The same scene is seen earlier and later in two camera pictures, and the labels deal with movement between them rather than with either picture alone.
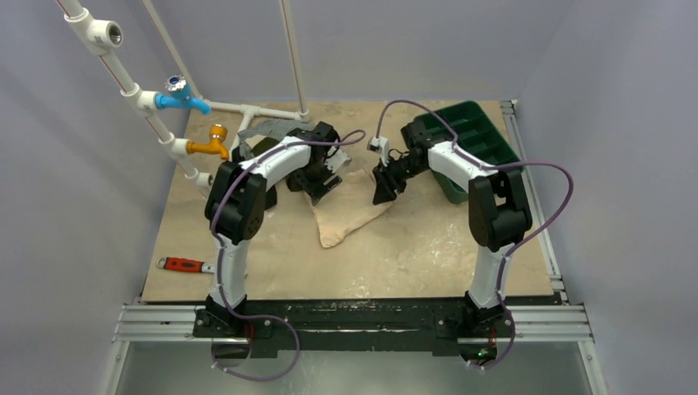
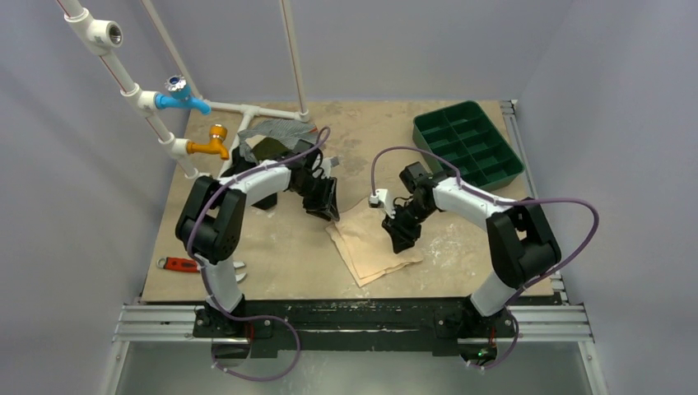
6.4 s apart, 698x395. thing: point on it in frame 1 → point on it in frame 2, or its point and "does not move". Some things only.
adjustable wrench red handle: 185,265 does not move
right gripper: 391,177 → 403,220
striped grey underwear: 277,127 does not move
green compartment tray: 471,129 does not move
